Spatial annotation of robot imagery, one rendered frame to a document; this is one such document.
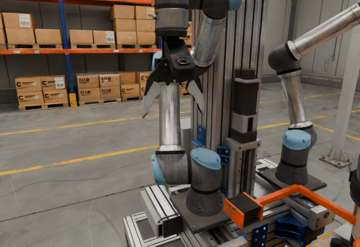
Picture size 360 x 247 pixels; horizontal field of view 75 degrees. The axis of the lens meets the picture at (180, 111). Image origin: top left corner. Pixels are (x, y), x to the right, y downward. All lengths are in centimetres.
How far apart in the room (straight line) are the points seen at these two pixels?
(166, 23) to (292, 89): 90
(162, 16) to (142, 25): 708
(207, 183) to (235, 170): 25
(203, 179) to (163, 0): 63
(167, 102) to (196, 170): 28
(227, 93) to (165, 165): 42
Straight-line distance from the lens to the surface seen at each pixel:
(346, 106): 399
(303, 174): 127
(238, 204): 79
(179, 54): 50
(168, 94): 92
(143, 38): 761
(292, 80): 130
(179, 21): 53
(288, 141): 120
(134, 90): 762
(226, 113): 109
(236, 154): 110
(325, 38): 115
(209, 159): 89
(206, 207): 97
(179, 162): 90
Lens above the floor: 166
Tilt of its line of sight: 15 degrees down
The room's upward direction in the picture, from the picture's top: straight up
